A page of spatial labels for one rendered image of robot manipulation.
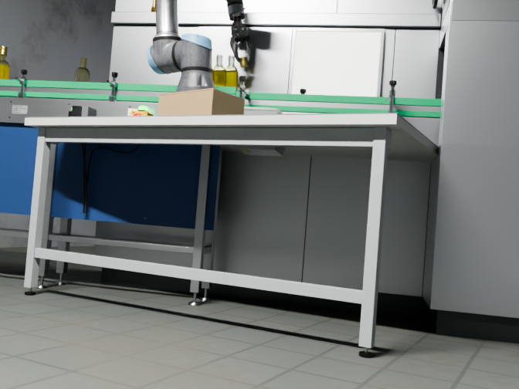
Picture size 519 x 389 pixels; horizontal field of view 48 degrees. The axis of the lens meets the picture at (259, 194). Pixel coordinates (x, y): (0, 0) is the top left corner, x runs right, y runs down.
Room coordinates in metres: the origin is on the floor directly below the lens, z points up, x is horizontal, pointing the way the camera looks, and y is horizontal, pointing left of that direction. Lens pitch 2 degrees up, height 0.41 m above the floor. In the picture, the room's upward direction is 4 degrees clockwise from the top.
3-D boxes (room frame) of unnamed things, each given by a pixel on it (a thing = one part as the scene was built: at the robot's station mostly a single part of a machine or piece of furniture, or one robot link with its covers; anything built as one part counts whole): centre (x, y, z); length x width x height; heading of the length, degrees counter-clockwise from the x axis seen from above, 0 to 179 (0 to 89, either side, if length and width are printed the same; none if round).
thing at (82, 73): (2.93, 0.95, 1.01); 0.06 x 0.06 x 0.26; 80
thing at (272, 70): (2.75, -0.08, 1.15); 0.90 x 0.03 x 0.34; 79
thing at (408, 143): (2.77, -0.03, 0.73); 1.58 x 1.52 x 0.04; 63
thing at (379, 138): (2.16, 0.27, 0.36); 1.51 x 0.09 x 0.71; 63
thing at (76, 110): (2.60, 0.82, 0.79); 0.08 x 0.08 x 0.08; 79
